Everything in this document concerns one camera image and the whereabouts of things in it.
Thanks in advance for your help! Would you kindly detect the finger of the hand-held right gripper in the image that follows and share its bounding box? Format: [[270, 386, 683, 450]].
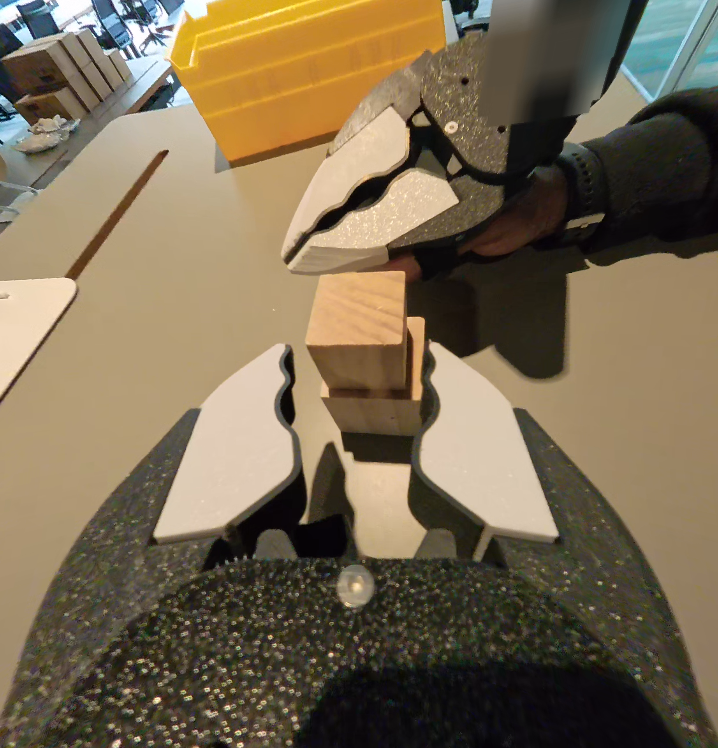
[[280, 107, 412, 264], [286, 168, 460, 275]]

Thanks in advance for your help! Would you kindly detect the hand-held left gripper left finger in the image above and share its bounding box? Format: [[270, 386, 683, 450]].
[[152, 342, 306, 559]]

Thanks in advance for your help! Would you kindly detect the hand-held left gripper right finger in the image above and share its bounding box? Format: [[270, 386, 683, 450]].
[[410, 340, 561, 563]]

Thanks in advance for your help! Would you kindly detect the large natural wooden cube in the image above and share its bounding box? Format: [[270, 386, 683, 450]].
[[320, 317, 426, 437]]

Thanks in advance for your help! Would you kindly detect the person's right forearm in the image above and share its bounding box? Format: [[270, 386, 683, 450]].
[[569, 82, 718, 258]]

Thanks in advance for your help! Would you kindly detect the person's right hand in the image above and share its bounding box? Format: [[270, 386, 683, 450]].
[[387, 165, 571, 282]]

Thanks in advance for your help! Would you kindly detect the large yellow storage bin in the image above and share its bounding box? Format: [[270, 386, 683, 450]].
[[165, 0, 447, 163]]

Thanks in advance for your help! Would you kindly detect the black wristwatch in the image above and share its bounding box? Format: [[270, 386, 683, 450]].
[[554, 143, 606, 246]]

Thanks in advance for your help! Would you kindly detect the white board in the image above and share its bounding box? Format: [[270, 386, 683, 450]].
[[0, 277, 78, 423]]

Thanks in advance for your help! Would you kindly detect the black office chair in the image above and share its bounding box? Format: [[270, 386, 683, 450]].
[[16, 0, 62, 39], [93, 0, 132, 52]]

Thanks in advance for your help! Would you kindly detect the crumpled white plastic wrap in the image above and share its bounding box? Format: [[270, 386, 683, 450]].
[[13, 115, 81, 154]]

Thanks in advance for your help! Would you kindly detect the stack of cardboard boxes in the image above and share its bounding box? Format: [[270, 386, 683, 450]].
[[0, 28, 133, 125]]

